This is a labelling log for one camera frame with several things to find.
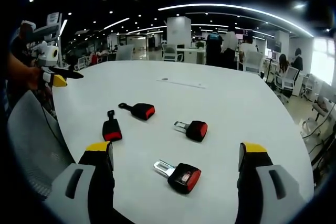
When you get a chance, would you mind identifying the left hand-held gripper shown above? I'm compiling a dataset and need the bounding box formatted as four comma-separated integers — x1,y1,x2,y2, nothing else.
33,40,85,89

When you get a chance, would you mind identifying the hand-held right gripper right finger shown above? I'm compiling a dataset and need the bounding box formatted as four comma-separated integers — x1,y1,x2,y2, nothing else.
236,142,313,224

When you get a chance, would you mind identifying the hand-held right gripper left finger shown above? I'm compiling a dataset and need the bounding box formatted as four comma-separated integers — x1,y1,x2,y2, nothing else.
44,141,116,224

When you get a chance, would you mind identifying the black red seat belt buckle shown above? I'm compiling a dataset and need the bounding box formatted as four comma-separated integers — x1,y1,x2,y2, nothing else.
102,109,123,142
118,102,156,121

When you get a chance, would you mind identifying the metal seat belt tongue clip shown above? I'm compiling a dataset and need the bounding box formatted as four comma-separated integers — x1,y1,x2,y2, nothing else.
173,120,208,143
153,159,202,195

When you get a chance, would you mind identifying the person's left forearm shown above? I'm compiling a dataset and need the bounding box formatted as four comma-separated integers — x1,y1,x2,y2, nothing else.
6,52,30,88

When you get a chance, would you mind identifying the person's body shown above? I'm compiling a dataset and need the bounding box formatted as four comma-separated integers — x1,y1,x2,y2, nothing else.
3,20,37,120

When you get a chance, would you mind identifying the white mesh office chair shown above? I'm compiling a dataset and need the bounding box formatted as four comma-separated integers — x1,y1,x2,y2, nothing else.
161,43,184,62
273,66,300,104
115,44,135,61
241,50,265,78

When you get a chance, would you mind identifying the grey office chair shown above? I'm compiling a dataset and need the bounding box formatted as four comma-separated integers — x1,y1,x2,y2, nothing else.
7,91,77,201

